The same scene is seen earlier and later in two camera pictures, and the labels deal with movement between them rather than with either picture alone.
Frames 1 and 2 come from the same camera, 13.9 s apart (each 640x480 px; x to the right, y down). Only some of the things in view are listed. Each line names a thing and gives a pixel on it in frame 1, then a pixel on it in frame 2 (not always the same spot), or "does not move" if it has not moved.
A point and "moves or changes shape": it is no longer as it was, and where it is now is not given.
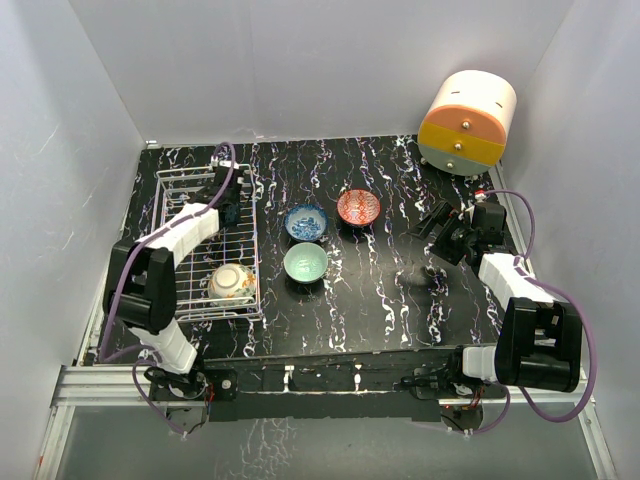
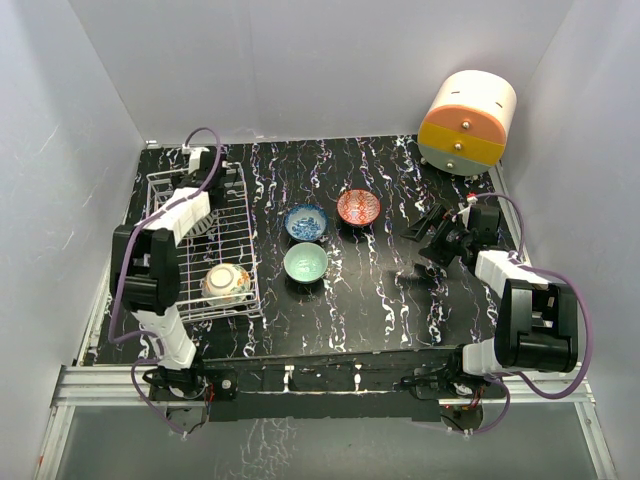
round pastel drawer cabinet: (464, 130) does not move
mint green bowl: (305, 262) does not move
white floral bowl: (231, 281) moves or changes shape
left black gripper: (238, 201) to (187, 178)
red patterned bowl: (358, 207) does not move
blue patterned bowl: (306, 222) does not move
